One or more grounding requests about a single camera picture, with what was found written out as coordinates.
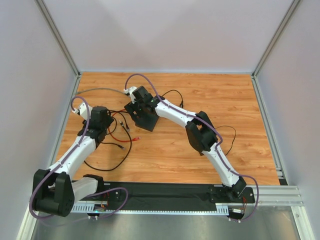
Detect black network switch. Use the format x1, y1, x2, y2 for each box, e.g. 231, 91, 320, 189
133, 112, 159, 132

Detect black braided ethernet cable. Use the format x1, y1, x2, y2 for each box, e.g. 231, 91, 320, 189
83, 109, 133, 172

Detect red ethernet cable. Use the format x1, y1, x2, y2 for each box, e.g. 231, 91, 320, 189
107, 111, 142, 144

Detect grey ethernet cable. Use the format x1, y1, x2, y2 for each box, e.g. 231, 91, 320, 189
75, 87, 130, 96

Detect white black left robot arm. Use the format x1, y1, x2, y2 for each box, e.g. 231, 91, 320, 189
29, 106, 114, 217

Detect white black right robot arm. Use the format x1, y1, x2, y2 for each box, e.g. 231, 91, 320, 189
124, 86, 247, 199

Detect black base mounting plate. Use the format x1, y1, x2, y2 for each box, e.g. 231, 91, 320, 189
97, 182, 256, 213

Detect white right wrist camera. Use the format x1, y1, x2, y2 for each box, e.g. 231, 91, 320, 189
123, 86, 137, 96

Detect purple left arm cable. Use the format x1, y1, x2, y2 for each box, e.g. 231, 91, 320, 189
28, 96, 130, 227

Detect black power adapter cable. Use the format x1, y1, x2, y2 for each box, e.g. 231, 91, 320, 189
159, 89, 237, 156

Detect aluminium frame rail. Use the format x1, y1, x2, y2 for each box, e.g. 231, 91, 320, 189
29, 184, 305, 215

